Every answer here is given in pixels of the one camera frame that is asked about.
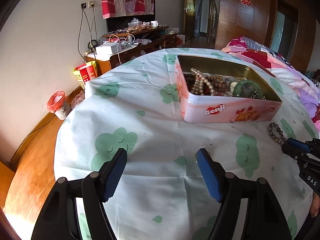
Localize grey stone bead bracelet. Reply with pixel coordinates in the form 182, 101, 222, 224
267, 122, 288, 146

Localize green jade bangle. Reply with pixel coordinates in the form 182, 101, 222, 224
233, 80, 264, 99

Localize brown wooden bead necklace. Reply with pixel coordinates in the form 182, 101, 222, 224
183, 72, 230, 96

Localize pink Genji tin box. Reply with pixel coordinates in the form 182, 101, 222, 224
175, 55, 282, 123

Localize white pearl necklace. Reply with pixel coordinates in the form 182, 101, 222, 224
190, 67, 217, 97

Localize silver wrist watch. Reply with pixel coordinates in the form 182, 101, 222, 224
225, 77, 241, 91

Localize person's right hand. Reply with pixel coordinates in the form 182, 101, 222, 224
310, 193, 320, 218

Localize pink patchwork quilt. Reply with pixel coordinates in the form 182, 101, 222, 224
221, 36, 319, 128

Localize bin with red bag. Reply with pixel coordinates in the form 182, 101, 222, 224
47, 91, 71, 120

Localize wooden wardrobe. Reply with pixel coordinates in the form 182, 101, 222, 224
215, 0, 316, 72

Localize white green cloud tablecloth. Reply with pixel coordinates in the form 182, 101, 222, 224
54, 48, 313, 239

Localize red yellow carton box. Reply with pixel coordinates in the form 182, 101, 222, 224
73, 61, 98, 90

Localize white box on cabinet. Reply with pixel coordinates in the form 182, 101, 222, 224
95, 42, 122, 55

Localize white mug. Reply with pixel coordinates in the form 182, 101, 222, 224
151, 21, 159, 28

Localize wooden TV cabinet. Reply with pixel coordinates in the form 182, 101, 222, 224
85, 26, 178, 75

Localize wooden door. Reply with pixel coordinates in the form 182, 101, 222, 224
183, 0, 196, 41

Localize black television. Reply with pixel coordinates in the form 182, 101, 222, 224
105, 10, 155, 32

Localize red patchwork cloth cover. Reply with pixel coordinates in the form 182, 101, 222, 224
101, 0, 155, 19

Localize hanging power cables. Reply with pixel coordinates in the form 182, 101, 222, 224
77, 6, 99, 58

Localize wall power socket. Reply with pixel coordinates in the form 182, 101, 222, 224
81, 1, 95, 9

